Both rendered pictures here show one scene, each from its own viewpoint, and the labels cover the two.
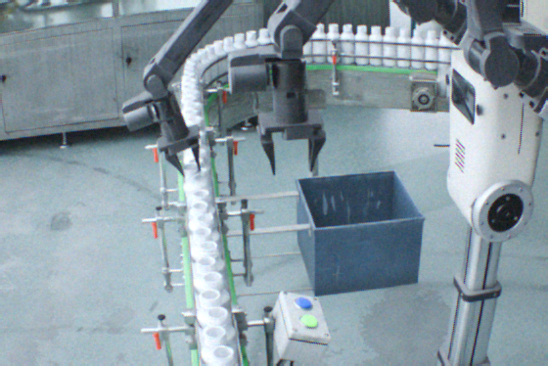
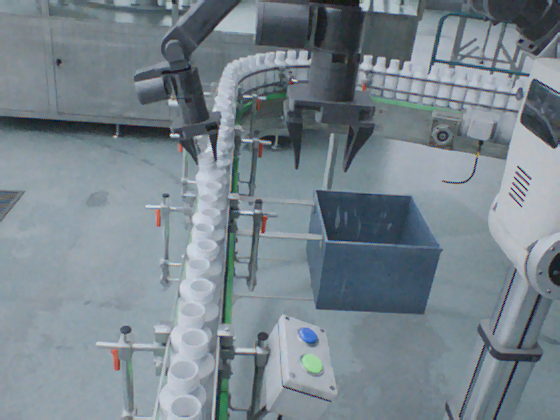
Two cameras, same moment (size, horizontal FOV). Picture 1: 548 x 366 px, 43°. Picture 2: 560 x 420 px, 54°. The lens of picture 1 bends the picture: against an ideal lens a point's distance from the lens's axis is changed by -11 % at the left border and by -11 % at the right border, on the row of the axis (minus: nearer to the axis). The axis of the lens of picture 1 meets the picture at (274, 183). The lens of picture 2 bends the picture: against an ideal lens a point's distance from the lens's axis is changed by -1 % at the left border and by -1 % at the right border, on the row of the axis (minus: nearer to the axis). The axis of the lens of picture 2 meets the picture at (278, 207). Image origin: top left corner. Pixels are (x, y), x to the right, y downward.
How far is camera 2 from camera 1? 0.60 m
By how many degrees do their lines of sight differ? 2
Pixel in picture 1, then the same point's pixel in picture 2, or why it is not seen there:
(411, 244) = (423, 273)
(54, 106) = (109, 98)
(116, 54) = not seen: hidden behind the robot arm
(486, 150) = not seen: outside the picture
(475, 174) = (542, 211)
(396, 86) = (417, 122)
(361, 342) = (349, 351)
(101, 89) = not seen: hidden behind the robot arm
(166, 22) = (220, 43)
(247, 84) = (278, 31)
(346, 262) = (353, 280)
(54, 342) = (55, 313)
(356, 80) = (380, 112)
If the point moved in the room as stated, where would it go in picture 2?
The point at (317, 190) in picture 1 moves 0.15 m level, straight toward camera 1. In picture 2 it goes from (332, 203) to (330, 226)
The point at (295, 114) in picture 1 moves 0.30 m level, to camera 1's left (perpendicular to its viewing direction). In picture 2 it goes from (338, 87) to (84, 58)
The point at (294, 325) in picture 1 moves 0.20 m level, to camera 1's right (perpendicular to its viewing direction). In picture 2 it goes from (292, 367) to (434, 384)
